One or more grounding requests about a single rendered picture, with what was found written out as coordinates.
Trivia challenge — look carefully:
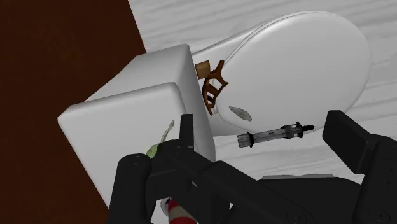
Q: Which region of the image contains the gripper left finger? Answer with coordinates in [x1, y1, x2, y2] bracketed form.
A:
[106, 113, 312, 224]

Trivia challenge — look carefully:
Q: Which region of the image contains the brown curved rack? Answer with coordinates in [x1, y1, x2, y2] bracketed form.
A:
[202, 59, 229, 116]

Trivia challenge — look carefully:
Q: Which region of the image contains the red and white striped thing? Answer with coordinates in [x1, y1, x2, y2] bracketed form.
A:
[160, 197, 198, 224]

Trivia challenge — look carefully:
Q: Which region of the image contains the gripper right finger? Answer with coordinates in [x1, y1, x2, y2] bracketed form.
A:
[322, 109, 397, 224]

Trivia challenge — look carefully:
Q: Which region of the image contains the small grey leaf-shaped piece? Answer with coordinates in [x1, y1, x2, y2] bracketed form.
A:
[228, 106, 253, 122]

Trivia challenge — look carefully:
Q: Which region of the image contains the grey and black syringe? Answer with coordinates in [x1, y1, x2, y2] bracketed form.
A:
[237, 121, 316, 149]

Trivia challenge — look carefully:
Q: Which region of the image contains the pale green leaf-shaped thing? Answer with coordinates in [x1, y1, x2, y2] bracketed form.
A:
[146, 119, 176, 159]

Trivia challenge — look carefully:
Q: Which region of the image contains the tan wooden block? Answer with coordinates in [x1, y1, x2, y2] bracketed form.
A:
[194, 60, 212, 80]

